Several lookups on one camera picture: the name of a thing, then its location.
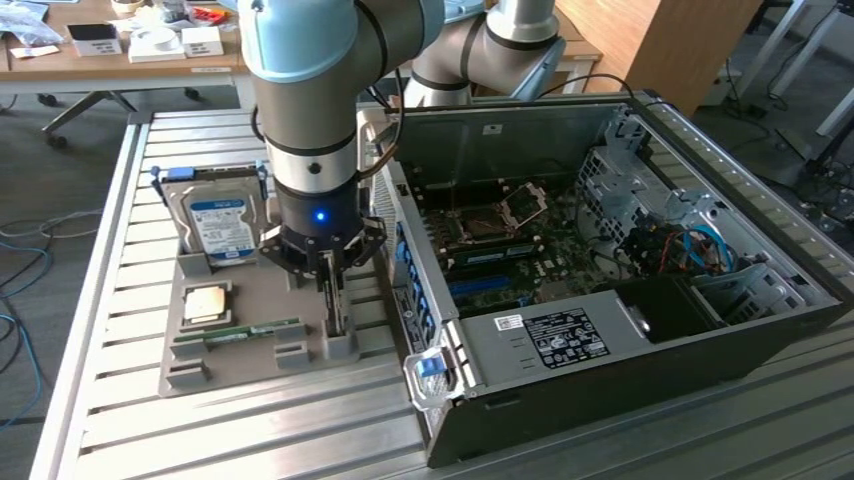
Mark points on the blue case latch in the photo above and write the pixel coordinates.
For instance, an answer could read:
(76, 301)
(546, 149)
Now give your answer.
(427, 367)

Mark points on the white label card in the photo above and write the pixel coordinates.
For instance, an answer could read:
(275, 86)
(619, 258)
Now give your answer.
(33, 51)

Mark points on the wooden cabinet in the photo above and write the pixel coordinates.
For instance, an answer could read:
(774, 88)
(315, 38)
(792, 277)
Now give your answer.
(667, 45)

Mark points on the green motherboard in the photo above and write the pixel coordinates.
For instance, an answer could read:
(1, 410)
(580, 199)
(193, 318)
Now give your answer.
(534, 265)

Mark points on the silver CPU chip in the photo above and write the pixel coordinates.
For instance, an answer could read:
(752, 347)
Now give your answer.
(203, 305)

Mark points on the silver drive cage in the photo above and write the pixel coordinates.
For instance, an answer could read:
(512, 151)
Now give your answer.
(627, 200)

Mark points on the small white box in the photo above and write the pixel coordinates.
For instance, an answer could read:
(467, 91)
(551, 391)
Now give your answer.
(201, 42)

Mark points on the silver socket cover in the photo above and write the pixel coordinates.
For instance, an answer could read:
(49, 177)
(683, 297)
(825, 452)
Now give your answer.
(527, 202)

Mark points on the blue board connector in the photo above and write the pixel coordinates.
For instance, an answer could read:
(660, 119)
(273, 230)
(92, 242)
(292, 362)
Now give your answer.
(522, 300)

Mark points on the green RAM stick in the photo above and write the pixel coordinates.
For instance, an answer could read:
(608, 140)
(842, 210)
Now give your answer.
(236, 332)
(496, 254)

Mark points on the hard disk in blue carrier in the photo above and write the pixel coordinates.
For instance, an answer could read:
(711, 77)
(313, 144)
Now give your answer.
(213, 225)

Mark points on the grey power supply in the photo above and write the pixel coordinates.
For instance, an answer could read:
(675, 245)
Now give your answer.
(487, 345)

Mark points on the beige tape roll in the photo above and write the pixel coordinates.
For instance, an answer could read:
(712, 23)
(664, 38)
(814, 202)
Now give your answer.
(125, 6)

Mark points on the black open PC case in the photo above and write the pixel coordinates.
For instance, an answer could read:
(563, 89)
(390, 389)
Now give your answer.
(667, 380)

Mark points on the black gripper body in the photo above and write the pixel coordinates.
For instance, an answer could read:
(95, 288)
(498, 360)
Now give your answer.
(320, 215)

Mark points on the white box with black lid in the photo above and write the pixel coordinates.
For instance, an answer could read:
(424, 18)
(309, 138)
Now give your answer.
(93, 40)

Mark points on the grey parts rack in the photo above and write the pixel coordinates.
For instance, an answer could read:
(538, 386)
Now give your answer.
(267, 310)

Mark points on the clear plastic bag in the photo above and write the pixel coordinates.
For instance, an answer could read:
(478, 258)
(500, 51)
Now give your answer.
(23, 25)

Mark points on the flat white box with roll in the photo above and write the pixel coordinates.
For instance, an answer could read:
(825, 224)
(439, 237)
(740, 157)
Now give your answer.
(156, 47)

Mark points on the CPU socket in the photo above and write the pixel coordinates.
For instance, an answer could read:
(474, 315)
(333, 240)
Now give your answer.
(480, 225)

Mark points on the black graphics card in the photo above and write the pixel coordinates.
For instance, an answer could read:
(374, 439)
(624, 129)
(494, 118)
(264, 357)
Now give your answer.
(336, 315)

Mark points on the orange plastic object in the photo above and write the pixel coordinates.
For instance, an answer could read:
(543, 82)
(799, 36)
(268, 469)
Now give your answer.
(209, 15)

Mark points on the wooden desk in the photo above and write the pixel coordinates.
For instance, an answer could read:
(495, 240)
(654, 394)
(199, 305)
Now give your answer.
(100, 70)

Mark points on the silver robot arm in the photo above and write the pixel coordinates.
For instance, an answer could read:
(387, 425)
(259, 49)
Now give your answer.
(320, 100)

